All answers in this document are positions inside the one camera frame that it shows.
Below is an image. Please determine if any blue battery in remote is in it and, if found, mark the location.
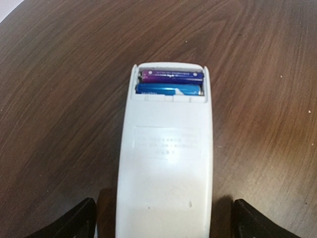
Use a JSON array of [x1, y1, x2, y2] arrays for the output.
[[135, 83, 202, 96]]

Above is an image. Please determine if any white remote control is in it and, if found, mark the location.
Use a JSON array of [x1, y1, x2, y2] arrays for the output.
[[115, 62, 213, 238]]

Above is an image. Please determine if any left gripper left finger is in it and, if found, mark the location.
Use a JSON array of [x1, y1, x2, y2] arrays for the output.
[[28, 198, 97, 238]]

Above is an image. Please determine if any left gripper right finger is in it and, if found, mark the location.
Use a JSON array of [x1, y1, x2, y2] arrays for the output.
[[233, 199, 299, 238]]

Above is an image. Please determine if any purple battery in remote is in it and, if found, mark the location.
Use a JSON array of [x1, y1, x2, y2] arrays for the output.
[[139, 70, 204, 85]]

